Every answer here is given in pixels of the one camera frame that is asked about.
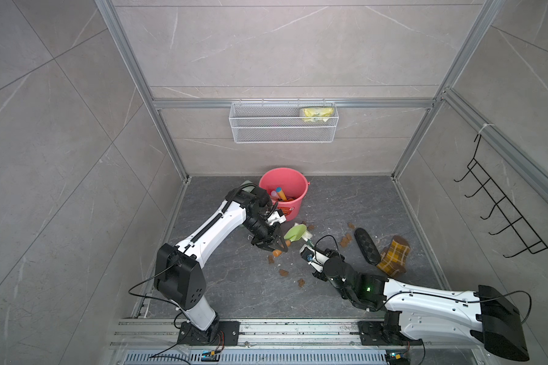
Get green trowel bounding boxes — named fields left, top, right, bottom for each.
left=272, top=224, right=307, bottom=256

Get white cleaning brush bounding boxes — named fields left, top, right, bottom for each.
left=301, top=231, right=314, bottom=254

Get purple trowel pink handle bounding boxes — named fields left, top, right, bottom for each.
left=270, top=190, right=282, bottom=201

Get yellow toy trowel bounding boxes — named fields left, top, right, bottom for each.
left=276, top=187, right=289, bottom=202

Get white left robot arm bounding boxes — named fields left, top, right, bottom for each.
left=144, top=181, right=288, bottom=344

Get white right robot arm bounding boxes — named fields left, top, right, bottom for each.
left=300, top=243, right=530, bottom=362

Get soil lumps near black brush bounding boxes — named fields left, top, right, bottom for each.
left=339, top=222, right=356, bottom=248

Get black oval brush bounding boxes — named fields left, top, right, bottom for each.
left=354, top=228, right=381, bottom=266

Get pink plastic bucket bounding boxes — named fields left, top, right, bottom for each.
left=259, top=167, right=310, bottom=221

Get mint green tissue box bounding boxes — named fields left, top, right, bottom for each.
left=240, top=180, right=257, bottom=193

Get plaid brown cloth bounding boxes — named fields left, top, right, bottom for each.
left=376, top=235, right=411, bottom=278

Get yellow sponge in basket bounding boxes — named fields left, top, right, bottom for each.
left=299, top=107, right=335, bottom=123

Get white wire wall basket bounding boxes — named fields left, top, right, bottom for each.
left=228, top=101, right=339, bottom=144

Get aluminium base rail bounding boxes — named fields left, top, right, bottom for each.
left=101, top=319, right=490, bottom=364

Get black wall hook rack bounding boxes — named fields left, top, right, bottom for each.
left=453, top=134, right=548, bottom=259

